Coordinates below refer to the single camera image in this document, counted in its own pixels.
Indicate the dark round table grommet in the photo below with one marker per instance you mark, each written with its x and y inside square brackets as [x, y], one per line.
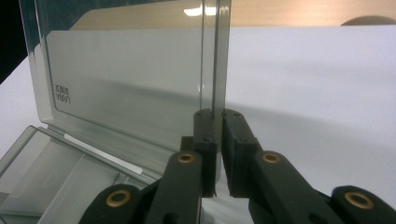
[369, 20]

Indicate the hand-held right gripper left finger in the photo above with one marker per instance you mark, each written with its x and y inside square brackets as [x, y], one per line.
[183, 183]

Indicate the clear grey plastic organizer box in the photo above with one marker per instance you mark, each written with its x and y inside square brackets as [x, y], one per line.
[124, 77]

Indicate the white table mat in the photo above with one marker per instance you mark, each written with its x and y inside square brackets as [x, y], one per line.
[311, 93]

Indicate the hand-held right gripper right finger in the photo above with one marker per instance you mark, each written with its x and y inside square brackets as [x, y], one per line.
[267, 180]

